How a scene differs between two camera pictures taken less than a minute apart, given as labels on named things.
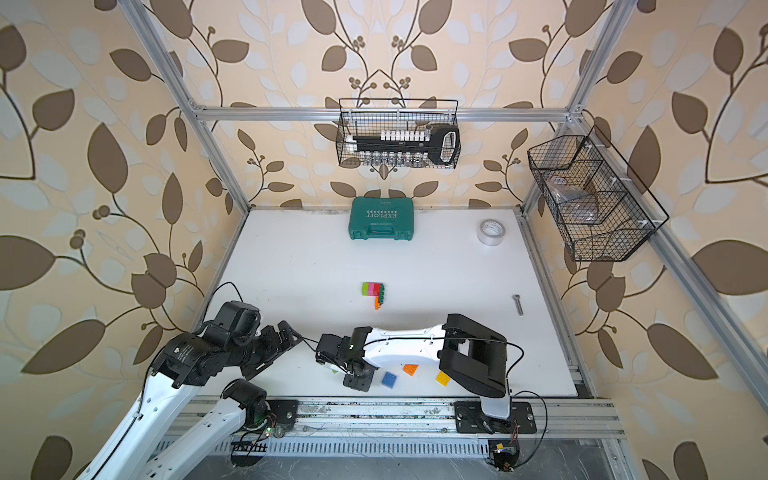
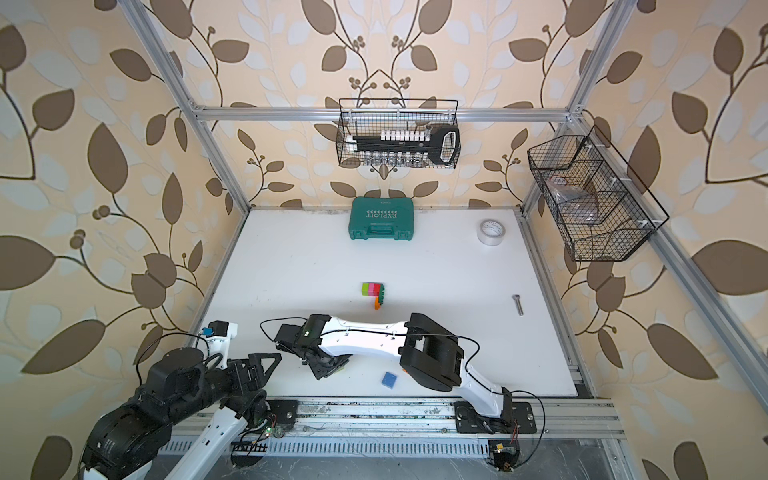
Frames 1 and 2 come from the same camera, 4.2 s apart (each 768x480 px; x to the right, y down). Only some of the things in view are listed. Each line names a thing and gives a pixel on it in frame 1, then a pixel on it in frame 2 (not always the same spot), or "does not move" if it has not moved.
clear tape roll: x=491 y=232 does not move
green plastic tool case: x=381 y=219 does not move
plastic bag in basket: x=575 y=204 does not move
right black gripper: x=360 y=384 to x=322 y=372
